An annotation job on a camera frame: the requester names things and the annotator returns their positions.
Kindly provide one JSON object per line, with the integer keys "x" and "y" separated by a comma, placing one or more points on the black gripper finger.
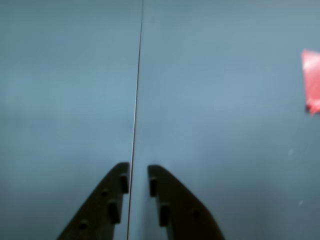
{"x": 185, "y": 212}
{"x": 100, "y": 210}

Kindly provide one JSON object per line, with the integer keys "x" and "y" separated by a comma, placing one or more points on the grey mat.
{"x": 62, "y": 87}
{"x": 212, "y": 87}

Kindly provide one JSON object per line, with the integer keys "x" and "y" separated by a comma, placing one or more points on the small red tape patch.
{"x": 312, "y": 80}

